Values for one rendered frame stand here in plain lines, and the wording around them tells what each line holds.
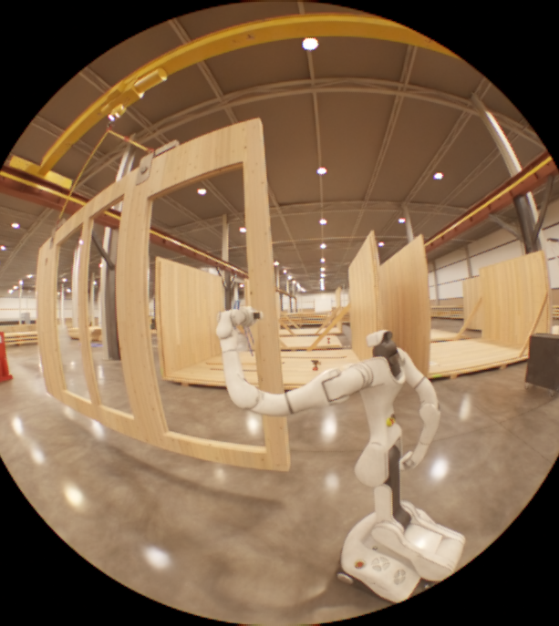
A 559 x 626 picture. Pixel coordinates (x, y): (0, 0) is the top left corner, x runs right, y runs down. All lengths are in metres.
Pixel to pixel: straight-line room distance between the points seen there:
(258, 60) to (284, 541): 11.40
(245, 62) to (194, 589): 11.56
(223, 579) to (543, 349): 4.78
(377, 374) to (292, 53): 10.12
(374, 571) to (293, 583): 0.53
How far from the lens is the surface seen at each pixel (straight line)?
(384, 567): 1.34
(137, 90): 5.11
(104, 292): 9.67
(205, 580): 1.72
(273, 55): 10.17
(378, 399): 0.87
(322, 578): 1.67
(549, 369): 4.57
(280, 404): 0.71
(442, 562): 1.37
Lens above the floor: 1.56
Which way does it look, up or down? level
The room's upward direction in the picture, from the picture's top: 3 degrees counter-clockwise
